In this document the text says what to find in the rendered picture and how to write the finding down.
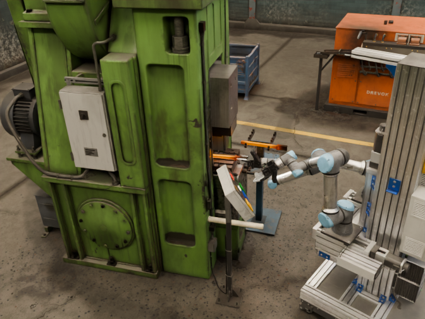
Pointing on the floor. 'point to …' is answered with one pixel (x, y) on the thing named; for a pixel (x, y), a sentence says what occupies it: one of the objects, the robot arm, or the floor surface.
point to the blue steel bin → (245, 65)
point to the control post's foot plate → (230, 297)
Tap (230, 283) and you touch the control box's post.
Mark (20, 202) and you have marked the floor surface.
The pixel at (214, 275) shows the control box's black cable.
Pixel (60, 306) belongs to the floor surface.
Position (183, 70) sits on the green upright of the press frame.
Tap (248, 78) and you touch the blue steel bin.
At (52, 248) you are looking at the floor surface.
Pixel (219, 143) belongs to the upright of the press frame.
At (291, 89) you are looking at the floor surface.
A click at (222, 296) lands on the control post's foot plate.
